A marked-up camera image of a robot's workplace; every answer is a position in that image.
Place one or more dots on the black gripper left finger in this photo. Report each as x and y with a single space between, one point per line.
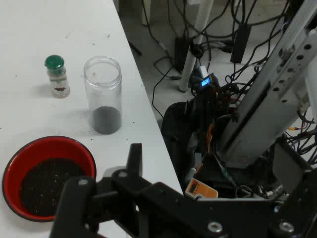
74 205

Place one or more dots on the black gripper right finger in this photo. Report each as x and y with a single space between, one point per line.
292 168

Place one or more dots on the clear plastic jar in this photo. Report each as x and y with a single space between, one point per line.
102 81

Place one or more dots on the red bowl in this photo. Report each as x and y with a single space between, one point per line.
49 148

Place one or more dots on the aluminium profile column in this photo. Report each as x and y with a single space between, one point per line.
262 99

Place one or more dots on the orange white tester device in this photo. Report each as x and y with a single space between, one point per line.
198 188

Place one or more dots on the black meter blue display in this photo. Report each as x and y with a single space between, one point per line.
205 83

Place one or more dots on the green lid spice bottle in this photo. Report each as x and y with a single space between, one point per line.
58 79

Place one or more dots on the black power brick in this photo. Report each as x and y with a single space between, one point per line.
239 44
180 52

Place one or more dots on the white table leg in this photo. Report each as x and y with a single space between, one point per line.
192 54
146 12

